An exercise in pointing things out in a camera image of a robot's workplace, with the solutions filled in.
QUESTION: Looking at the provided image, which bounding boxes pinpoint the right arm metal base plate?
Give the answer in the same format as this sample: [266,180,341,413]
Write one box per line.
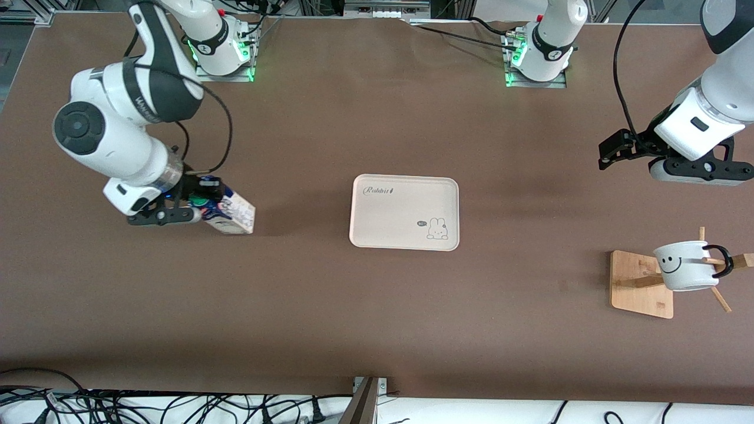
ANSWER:
[194,58,255,82]

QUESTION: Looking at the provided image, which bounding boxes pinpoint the cream rabbit print tray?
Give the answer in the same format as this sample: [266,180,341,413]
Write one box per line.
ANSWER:
[349,174,459,252]

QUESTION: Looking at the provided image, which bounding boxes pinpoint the aluminium profile post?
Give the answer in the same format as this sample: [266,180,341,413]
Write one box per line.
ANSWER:
[339,377,379,424]

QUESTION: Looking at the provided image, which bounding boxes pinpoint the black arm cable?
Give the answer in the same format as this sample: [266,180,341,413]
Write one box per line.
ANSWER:
[614,0,649,139]
[124,29,233,176]

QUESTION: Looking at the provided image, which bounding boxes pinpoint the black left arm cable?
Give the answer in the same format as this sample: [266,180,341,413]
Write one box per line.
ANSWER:
[614,0,649,139]

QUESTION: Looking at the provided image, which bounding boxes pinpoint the white smiley face cup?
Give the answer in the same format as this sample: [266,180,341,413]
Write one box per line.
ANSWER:
[653,240,735,292]

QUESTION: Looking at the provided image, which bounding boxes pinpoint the small metal corner bracket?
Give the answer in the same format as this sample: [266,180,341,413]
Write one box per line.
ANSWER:
[353,377,388,396]

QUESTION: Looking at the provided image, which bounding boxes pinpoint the tangled black cables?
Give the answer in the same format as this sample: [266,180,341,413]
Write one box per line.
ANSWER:
[0,368,354,424]

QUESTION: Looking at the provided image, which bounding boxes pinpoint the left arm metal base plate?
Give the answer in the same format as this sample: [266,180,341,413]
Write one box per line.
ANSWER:
[505,69,568,90]

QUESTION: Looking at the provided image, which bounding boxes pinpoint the aluminium corner profile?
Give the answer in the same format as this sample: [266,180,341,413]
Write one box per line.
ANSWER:
[0,5,55,25]

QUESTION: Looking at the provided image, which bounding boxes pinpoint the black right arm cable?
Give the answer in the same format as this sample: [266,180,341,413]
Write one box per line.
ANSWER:
[124,29,233,176]

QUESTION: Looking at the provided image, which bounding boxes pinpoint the blue white milk carton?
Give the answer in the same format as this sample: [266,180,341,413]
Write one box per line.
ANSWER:
[197,180,256,236]

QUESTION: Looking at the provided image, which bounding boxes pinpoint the wooden mug stand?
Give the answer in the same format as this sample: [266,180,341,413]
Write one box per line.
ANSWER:
[610,227,754,320]

